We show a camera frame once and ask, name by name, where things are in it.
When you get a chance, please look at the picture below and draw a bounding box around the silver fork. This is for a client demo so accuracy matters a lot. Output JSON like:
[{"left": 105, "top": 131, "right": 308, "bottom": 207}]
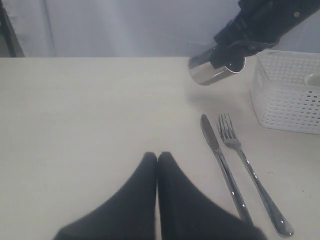
[{"left": 218, "top": 114, "right": 294, "bottom": 237}]

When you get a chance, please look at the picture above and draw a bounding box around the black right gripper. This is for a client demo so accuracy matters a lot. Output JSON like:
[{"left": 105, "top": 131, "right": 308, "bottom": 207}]
[{"left": 209, "top": 0, "right": 320, "bottom": 69}]

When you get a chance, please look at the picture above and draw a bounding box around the white perforated plastic basket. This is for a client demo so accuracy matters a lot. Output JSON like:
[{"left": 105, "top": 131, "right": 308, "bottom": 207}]
[{"left": 250, "top": 50, "right": 320, "bottom": 135}]

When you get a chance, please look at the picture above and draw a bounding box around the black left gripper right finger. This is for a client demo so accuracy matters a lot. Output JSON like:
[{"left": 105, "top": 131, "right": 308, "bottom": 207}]
[{"left": 157, "top": 152, "right": 266, "bottom": 240}]

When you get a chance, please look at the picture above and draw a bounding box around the silver table knife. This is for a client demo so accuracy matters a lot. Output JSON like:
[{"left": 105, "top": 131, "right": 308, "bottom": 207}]
[{"left": 200, "top": 114, "right": 254, "bottom": 226}]

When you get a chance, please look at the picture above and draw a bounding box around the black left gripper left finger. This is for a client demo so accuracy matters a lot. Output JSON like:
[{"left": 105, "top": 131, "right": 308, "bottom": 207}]
[{"left": 55, "top": 152, "right": 157, "bottom": 240}]

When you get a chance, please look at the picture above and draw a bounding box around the shiny steel cup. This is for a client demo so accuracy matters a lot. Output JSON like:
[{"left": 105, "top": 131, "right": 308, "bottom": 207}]
[{"left": 187, "top": 47, "right": 246, "bottom": 86}]

